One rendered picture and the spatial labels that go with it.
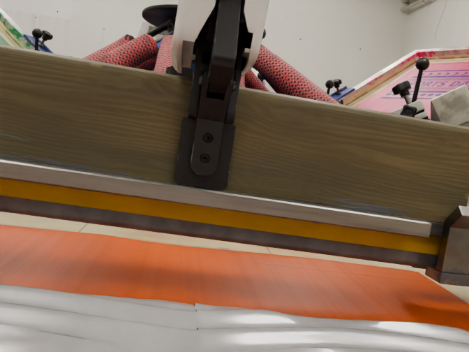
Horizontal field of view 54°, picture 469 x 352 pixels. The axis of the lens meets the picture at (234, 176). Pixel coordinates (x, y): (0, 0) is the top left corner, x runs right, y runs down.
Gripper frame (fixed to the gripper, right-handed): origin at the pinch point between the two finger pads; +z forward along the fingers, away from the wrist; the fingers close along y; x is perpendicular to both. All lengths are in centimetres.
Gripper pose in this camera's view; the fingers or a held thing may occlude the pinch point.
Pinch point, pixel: (203, 152)
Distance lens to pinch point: 29.7
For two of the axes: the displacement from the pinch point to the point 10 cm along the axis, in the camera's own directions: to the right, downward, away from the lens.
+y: 1.1, 0.9, -9.9
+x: 9.8, 1.4, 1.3
